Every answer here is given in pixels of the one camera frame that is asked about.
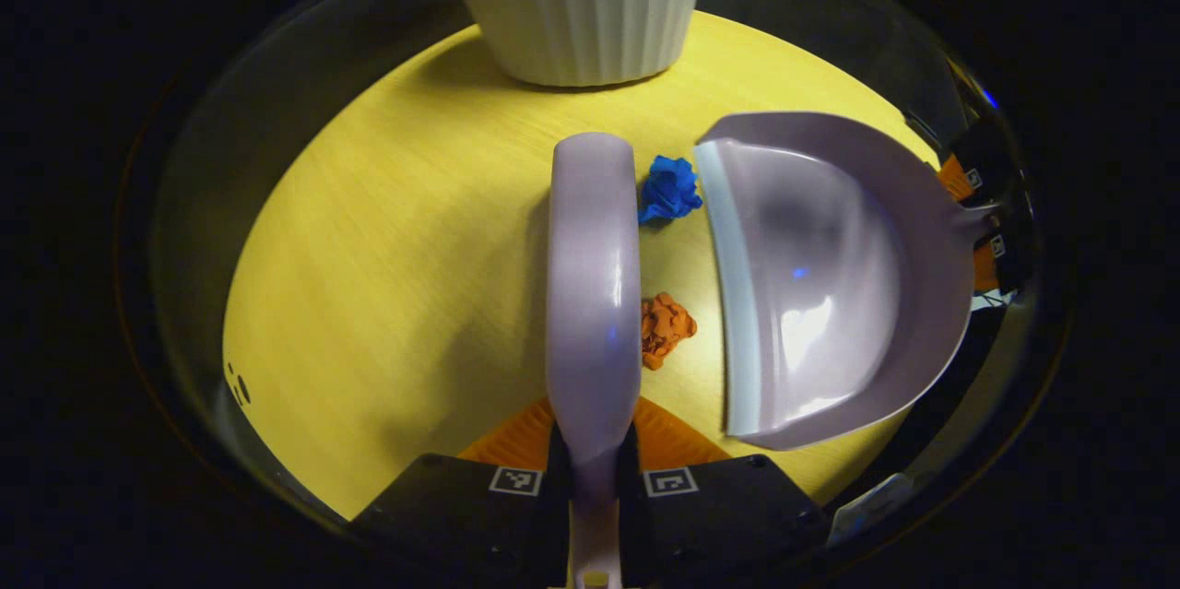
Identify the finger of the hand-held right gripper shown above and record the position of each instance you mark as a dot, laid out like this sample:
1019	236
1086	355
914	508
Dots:
982	160
1009	257

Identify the small light purple broom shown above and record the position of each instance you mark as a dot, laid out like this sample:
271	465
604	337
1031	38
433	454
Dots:
595	294

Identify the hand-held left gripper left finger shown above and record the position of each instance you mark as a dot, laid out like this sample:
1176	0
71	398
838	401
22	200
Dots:
442	515

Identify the light purple dustpan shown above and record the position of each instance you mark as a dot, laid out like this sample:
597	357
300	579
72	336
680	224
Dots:
830	294

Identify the orange paper trash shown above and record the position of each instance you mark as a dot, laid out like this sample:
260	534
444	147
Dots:
666	329

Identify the blue paper trash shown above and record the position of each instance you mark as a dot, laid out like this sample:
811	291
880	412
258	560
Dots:
670	190

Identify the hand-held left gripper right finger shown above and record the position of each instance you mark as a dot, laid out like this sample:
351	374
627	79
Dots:
728	515

